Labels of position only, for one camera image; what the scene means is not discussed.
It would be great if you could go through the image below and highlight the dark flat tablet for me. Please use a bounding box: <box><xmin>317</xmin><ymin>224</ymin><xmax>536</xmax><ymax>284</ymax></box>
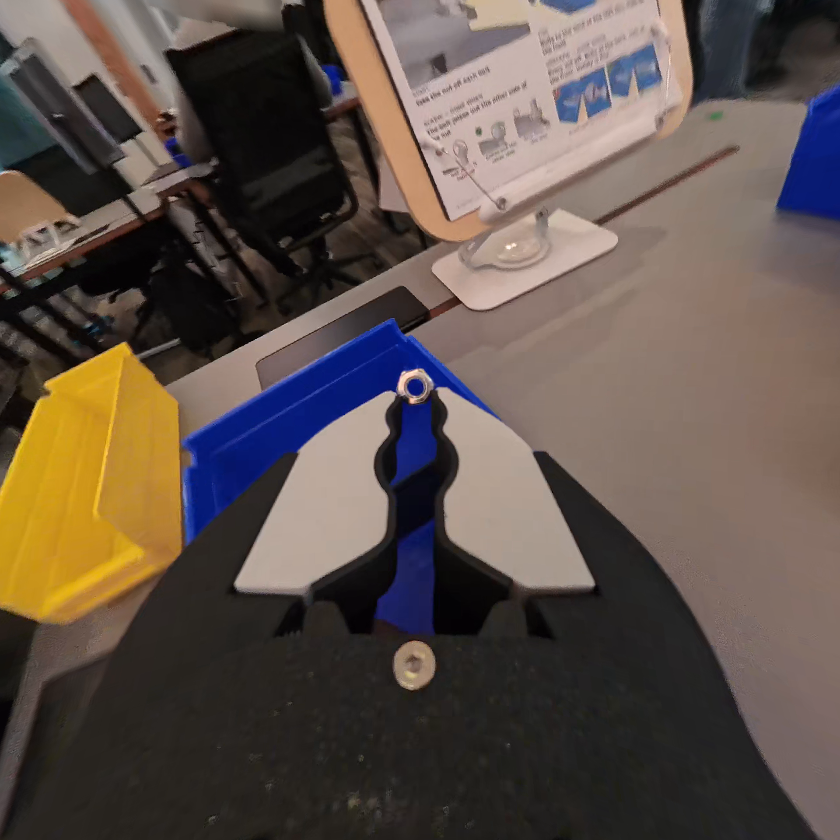
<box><xmin>256</xmin><ymin>287</ymin><xmax>431</xmax><ymax>391</ymax></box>

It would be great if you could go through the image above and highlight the black office chair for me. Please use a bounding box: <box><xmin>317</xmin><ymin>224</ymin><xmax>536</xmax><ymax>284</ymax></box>
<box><xmin>164</xmin><ymin>29</ymin><xmax>362</xmax><ymax>309</ymax></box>

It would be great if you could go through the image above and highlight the white desktop stand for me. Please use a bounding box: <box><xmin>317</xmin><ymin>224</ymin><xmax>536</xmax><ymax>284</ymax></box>
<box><xmin>0</xmin><ymin>171</ymin><xmax>80</xmax><ymax>257</ymax></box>

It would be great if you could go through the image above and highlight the small dark desktop monitor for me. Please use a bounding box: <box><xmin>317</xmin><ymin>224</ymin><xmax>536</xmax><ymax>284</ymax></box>
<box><xmin>73</xmin><ymin>73</ymin><xmax>145</xmax><ymax>148</ymax></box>

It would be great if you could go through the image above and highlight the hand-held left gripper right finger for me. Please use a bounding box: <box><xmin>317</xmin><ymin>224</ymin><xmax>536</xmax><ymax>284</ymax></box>
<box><xmin>431</xmin><ymin>390</ymin><xmax>598</xmax><ymax>624</ymax></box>

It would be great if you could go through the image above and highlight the white instruction board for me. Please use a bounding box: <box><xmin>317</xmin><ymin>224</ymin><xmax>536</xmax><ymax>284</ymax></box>
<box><xmin>361</xmin><ymin>0</ymin><xmax>683</xmax><ymax>221</ymax></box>

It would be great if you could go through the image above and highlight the blue divided storage bin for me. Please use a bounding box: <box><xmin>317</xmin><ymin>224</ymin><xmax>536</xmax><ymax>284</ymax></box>
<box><xmin>182</xmin><ymin>319</ymin><xmax>500</xmax><ymax>634</ymax></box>

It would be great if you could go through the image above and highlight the yellow storage bin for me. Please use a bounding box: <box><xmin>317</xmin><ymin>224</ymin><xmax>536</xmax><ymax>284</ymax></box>
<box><xmin>0</xmin><ymin>344</ymin><xmax>182</xmax><ymax>624</ymax></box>

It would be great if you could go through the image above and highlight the instruction sheet on stand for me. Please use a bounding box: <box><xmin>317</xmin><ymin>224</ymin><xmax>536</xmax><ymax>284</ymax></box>
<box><xmin>325</xmin><ymin>0</ymin><xmax>694</xmax><ymax>245</ymax></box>

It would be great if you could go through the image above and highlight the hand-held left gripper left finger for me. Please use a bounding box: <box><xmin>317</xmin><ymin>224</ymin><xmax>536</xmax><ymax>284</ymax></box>
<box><xmin>234</xmin><ymin>392</ymin><xmax>405</xmax><ymax>628</ymax></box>

